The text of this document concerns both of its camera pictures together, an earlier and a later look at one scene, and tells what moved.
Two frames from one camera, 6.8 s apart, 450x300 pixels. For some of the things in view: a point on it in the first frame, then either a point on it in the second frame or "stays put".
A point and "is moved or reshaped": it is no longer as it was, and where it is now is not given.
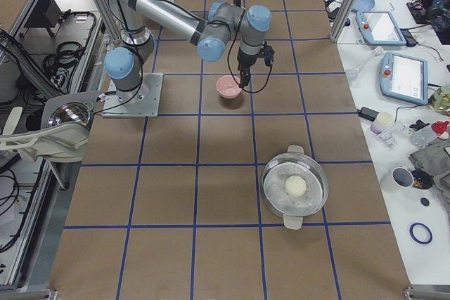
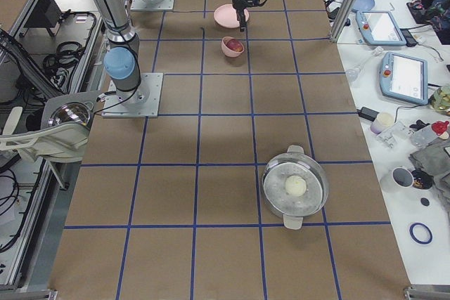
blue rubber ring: x=411 y=227 stays put
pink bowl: x=228 y=88 is moved or reshaped
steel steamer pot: x=294 y=185 stays put
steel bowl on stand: x=72 y=112 stays put
